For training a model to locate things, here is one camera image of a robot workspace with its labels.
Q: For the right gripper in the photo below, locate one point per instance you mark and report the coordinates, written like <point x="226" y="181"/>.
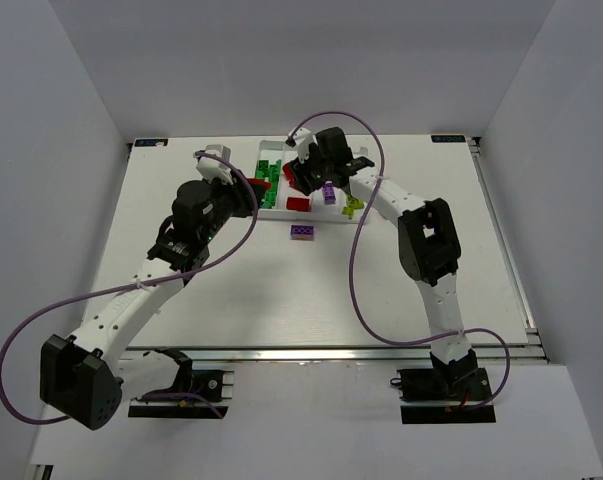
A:
<point x="303" y="177"/>

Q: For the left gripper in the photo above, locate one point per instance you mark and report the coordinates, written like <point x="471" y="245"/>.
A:
<point x="244" y="195"/>

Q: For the lime brick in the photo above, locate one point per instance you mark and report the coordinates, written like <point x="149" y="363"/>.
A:
<point x="354" y="203"/>
<point x="349" y="212"/>

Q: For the red 2x4 brick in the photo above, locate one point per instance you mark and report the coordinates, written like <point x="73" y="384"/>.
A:
<point x="299" y="204"/>

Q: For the green 2x4 brick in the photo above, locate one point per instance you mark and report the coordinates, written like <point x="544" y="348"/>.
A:
<point x="269" y="172"/>

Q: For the purple 2x3 brick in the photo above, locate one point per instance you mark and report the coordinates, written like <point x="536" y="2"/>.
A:
<point x="302" y="232"/>

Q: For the purple curved brick with print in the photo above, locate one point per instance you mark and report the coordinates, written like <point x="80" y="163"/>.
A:
<point x="329" y="195"/>

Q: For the red flower brick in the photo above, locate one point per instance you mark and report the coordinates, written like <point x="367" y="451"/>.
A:
<point x="288" y="174"/>

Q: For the red stepped brick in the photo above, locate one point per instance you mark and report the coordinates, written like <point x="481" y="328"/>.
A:
<point x="259" y="184"/>

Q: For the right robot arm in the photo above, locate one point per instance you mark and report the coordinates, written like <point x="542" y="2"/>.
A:
<point x="428" y="244"/>

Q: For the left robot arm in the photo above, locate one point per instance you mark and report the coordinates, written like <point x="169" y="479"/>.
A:
<point x="84" y="375"/>

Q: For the white divided sorting tray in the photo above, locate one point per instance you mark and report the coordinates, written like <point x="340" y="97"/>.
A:
<point x="275" y="150"/>

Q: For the dark label sticker left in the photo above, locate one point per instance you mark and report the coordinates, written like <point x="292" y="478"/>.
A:
<point x="150" y="143"/>

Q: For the dark label sticker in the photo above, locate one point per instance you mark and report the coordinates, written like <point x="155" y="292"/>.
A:
<point x="150" y="143"/>
<point x="447" y="138"/>

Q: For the dark label sticker right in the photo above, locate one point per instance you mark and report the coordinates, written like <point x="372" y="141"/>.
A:
<point x="447" y="138"/>

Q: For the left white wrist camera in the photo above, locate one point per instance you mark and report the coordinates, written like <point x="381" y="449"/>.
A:
<point x="212" y="164"/>

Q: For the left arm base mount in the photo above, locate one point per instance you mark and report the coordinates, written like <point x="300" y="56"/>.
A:
<point x="193" y="392"/>

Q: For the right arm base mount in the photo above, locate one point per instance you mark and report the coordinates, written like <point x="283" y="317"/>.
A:
<point x="426" y="399"/>

